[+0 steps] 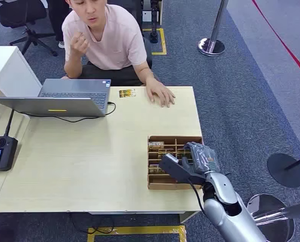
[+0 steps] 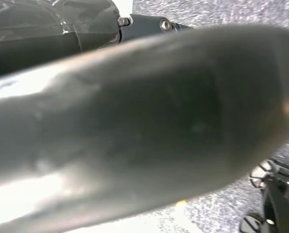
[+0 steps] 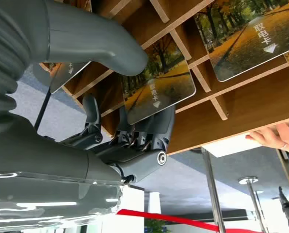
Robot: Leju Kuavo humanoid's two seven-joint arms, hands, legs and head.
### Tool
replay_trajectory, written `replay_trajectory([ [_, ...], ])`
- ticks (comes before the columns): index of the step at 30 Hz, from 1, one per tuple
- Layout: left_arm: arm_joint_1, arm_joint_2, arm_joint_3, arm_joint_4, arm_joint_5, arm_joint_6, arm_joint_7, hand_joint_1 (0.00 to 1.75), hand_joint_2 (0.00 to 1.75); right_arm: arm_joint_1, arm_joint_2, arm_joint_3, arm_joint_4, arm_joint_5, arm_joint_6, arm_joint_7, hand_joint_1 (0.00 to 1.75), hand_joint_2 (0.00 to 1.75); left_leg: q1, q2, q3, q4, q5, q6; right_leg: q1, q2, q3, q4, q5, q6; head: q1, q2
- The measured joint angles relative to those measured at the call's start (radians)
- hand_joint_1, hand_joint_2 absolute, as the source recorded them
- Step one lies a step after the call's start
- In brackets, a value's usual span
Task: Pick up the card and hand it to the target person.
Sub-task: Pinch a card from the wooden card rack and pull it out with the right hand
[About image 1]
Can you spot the dark wrist camera box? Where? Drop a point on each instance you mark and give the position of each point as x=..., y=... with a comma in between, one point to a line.
x=175, y=168

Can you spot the black stand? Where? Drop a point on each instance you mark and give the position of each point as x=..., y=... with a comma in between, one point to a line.
x=154, y=23

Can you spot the person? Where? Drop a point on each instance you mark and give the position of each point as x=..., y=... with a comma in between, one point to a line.
x=114, y=36

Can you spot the yellow card in box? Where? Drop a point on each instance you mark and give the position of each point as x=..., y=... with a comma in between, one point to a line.
x=156, y=169
x=166, y=151

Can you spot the person's right hand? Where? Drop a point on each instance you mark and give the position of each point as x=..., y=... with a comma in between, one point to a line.
x=79, y=42

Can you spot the yellow patterned card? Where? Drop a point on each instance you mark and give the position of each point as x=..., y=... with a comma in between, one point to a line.
x=127, y=93

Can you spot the grey open laptop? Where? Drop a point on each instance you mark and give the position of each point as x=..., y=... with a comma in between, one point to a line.
x=64, y=98

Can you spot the person's left hand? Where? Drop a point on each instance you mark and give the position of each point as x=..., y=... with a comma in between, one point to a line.
x=161, y=93

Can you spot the cardboard divider box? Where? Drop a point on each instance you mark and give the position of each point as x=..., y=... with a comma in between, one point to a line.
x=156, y=182

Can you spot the chrome base stanchion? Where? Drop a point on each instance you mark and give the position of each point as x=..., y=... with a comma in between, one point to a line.
x=273, y=213

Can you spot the white box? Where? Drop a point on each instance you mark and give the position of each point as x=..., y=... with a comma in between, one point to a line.
x=9, y=70

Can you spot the white cabinet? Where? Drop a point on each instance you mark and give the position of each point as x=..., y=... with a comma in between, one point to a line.
x=147, y=11

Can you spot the black office chair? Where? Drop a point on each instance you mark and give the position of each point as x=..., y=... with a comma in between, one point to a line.
x=21, y=16

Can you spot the black base stanchion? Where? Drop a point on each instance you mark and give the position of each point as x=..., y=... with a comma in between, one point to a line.
x=286, y=170

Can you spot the black remote controller with screen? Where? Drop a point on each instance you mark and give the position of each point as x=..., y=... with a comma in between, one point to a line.
x=4, y=153

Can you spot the hotel print card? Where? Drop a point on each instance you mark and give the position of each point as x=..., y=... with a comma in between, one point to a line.
x=156, y=145

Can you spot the chrome stanchion post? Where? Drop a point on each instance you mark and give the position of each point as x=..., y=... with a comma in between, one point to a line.
x=212, y=40

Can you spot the standing person's legs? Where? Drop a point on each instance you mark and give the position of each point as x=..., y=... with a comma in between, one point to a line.
x=56, y=20

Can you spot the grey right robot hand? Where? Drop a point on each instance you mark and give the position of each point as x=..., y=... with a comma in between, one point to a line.
x=203, y=160

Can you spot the red barrier belt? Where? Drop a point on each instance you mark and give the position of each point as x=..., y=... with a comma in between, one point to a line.
x=286, y=46

